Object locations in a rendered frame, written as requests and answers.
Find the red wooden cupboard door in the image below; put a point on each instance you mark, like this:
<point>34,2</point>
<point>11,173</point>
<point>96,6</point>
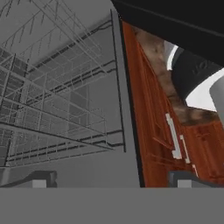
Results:
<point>147,116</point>
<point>208,151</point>

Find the grey dishwasher body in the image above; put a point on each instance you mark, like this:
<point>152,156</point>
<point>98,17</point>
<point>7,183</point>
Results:
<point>116,169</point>

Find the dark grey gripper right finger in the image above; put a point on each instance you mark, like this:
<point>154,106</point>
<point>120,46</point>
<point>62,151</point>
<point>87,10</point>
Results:
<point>180,178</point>

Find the black and white round thing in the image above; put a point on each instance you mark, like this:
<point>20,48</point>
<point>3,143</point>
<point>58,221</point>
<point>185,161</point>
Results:
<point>189,73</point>

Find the black dishwasher door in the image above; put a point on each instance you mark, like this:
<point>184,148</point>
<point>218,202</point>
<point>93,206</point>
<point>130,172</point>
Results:
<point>175,20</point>

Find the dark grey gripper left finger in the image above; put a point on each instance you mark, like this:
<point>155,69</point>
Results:
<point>43,178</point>

